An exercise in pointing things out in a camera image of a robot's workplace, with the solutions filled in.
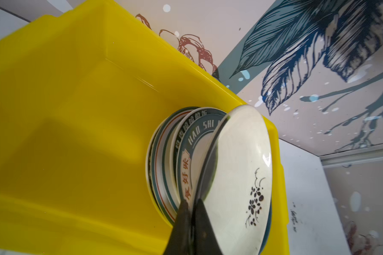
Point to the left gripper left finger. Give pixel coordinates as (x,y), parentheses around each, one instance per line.
(179,241)

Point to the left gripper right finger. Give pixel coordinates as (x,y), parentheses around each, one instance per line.
(204,239)

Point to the cream plate dark smudge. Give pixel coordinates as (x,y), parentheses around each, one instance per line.
(236,182)

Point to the dark lettered rim white plate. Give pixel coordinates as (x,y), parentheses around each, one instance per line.
(192,151)

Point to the medium green rimmed white plate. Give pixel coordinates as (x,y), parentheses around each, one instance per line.
(186,120)

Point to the teal patterned round plate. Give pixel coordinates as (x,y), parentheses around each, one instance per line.
(161,186)

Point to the yellow plastic bin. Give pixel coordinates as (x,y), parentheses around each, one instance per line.
(80,97)

